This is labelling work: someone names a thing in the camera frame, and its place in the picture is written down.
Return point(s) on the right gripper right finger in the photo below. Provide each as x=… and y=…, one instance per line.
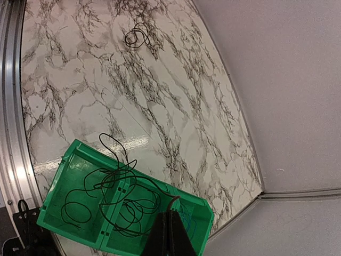
x=179, y=242

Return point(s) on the green three-compartment bin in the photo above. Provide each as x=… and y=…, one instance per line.
x=108, y=205

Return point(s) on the front aluminium rail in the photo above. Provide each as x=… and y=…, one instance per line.
x=17, y=175

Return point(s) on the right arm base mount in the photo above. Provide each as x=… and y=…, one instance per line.
x=33, y=239

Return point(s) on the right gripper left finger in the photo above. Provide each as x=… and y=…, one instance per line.
x=156, y=244

